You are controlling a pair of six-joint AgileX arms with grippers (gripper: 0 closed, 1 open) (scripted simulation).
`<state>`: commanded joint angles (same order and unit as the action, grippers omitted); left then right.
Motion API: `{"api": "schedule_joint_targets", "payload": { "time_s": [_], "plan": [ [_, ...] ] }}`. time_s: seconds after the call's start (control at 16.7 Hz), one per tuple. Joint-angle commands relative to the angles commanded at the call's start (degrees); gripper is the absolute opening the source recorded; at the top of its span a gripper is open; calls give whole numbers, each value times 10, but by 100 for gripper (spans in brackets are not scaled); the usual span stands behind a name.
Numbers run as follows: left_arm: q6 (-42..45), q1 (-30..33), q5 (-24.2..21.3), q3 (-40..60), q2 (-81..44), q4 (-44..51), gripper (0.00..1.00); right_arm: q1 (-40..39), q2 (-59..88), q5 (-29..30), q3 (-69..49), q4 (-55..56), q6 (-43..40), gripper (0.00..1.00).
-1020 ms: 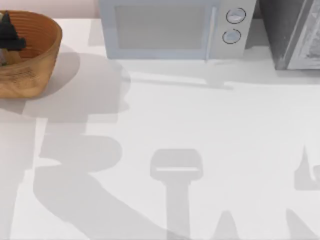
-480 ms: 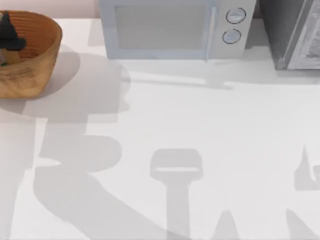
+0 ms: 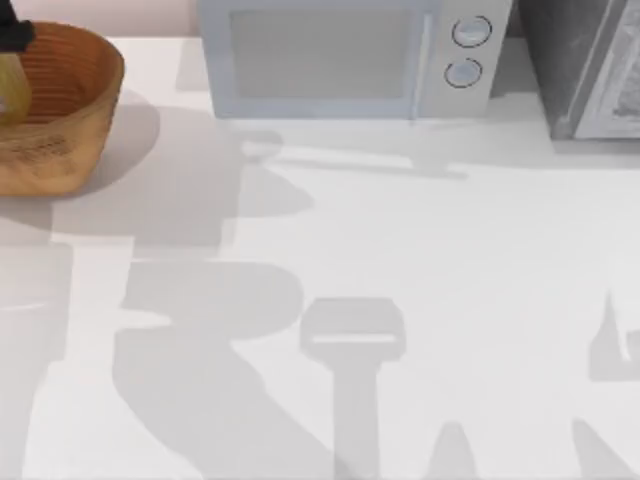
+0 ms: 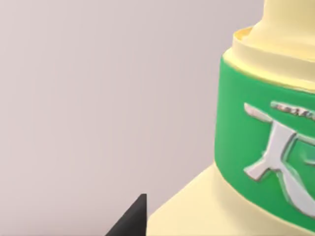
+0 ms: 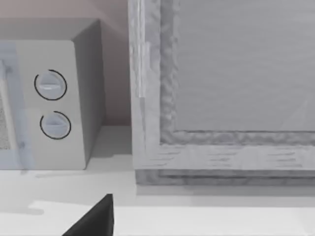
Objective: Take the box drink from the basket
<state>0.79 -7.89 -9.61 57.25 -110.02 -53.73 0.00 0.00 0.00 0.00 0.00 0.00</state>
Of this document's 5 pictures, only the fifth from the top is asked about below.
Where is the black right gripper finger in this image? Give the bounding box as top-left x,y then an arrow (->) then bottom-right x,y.
61,193 -> 115,236

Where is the pale round microwave knob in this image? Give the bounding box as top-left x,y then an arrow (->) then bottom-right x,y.
33,69 -> 68,101
39,110 -> 72,140

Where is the pale microwave oven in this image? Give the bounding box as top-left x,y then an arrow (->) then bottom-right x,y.
0,18 -> 106,171

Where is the pale blue microwave door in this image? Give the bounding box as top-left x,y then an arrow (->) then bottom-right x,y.
0,40 -> 35,171

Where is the grey cabinet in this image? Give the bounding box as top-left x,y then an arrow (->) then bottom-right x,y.
127,0 -> 315,187

